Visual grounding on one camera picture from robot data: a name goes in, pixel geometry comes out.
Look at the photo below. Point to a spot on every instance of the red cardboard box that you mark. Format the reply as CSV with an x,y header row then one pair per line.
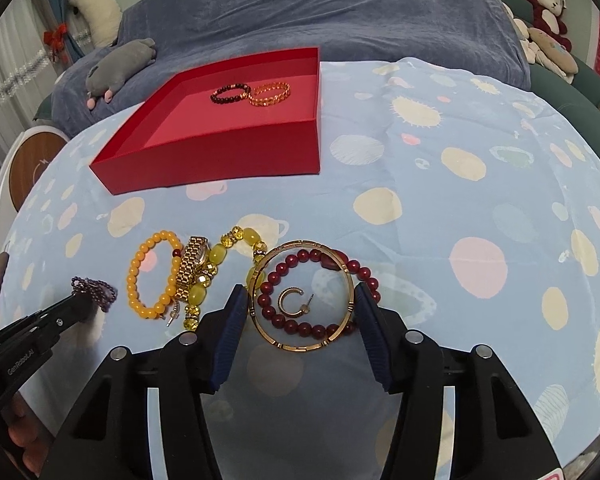
x,y
205,160

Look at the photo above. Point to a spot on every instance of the light blue dotted blanket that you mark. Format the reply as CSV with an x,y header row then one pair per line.
x,y
455,210

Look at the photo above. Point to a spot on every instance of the grey-blue blanket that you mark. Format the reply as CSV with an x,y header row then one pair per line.
x,y
330,10

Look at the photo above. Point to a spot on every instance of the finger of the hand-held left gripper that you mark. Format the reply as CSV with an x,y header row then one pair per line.
x,y
65,312

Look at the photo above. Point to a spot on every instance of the beige plush toy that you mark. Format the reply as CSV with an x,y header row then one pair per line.
x,y
555,52

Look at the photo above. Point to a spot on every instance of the white device with wooden disc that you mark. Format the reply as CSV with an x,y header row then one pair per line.
x,y
27,170

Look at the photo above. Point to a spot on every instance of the white curtain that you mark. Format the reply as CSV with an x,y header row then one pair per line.
x,y
10,75

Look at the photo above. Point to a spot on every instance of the green sofa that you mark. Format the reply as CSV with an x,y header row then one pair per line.
x,y
580,95

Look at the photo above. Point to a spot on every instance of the grey mouse plush toy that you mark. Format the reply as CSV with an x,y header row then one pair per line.
x,y
120,62

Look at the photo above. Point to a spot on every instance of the gold bangle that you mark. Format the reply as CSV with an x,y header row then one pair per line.
x,y
285,346

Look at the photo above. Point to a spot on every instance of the person's left hand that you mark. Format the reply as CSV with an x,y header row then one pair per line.
x,y
22,435

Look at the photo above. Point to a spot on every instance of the gold link watch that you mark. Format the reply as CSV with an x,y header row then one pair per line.
x,y
187,265

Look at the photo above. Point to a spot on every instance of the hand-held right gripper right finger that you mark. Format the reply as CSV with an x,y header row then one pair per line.
x,y
375,335

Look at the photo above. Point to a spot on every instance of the red ribbon bow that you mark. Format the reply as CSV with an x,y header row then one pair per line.
x,y
55,40

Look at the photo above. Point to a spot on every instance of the red monkey plush toy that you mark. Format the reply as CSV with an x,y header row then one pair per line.
x,y
545,20

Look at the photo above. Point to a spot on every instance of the small white plush toy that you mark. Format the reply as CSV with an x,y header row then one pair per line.
x,y
522,35

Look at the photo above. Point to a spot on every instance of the small gold earring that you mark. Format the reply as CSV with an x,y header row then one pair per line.
x,y
172,316

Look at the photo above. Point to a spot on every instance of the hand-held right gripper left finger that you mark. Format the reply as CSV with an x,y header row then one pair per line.
x,y
232,332

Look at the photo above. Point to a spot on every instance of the white long plush toy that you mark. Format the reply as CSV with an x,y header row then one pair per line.
x,y
105,15

